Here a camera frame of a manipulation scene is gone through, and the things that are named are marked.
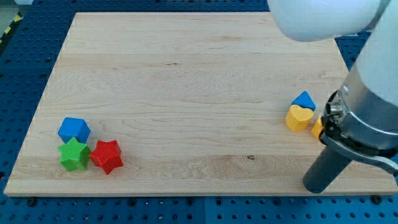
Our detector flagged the silver tool flange mount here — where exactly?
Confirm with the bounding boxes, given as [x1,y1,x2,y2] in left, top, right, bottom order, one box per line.
[320,73,397,175]

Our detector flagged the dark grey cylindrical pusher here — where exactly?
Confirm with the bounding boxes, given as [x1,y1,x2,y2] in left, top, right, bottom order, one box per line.
[302,146,352,194]

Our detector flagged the wooden board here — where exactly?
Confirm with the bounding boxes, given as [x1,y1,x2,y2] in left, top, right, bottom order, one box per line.
[3,11,398,197]

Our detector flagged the yellow heart block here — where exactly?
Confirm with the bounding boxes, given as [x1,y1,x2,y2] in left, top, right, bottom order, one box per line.
[285,105,314,131]

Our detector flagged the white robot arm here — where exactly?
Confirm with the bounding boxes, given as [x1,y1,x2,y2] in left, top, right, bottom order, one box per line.
[269,0,397,194]

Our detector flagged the blue triangular block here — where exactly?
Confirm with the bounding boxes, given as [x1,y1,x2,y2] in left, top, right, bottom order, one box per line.
[292,90,317,111]

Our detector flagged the red star block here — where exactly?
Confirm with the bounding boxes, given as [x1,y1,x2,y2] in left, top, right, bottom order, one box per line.
[90,140,124,175]

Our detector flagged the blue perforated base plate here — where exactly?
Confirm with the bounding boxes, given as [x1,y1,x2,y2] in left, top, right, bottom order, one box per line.
[1,0,397,223]

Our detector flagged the yellow block behind arm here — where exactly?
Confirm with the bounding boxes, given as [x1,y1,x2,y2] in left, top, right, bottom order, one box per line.
[311,113,323,139]

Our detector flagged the blue cube block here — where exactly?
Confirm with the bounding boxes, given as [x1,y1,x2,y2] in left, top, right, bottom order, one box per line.
[58,117,91,143]

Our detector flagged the green star block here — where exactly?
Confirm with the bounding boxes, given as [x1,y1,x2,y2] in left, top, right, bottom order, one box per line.
[58,137,91,171]

